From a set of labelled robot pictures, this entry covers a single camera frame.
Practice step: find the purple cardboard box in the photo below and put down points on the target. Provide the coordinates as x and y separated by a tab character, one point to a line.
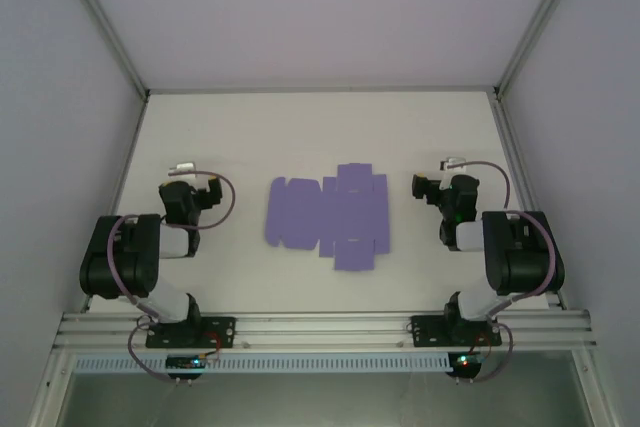
330	212

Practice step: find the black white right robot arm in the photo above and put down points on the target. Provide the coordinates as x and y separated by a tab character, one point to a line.
520	257

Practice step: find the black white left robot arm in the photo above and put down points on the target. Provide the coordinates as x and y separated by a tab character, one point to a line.
125	259

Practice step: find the left circuit board with LEDs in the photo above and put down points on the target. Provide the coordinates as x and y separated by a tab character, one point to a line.
186	362

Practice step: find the circuit board with leds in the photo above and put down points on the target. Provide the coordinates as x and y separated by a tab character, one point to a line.
186	362
465	361

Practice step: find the right circuit board with LEDs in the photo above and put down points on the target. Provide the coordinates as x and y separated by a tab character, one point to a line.
465	361

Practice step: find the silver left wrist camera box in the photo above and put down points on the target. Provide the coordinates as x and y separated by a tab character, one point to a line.
182	168

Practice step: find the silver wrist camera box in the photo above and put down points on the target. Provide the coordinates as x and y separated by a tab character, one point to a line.
453	164
182	168

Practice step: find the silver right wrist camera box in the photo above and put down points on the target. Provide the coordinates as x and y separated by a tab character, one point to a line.
453	164

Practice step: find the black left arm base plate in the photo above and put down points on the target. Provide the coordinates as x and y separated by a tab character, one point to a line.
220	332

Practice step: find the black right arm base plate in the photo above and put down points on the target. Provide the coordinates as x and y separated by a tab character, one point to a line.
425	331

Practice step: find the aluminium mounting rail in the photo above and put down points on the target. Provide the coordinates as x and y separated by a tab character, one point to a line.
320	329

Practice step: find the aluminium frame post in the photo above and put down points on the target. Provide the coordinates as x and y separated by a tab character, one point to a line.
107	27
537	22

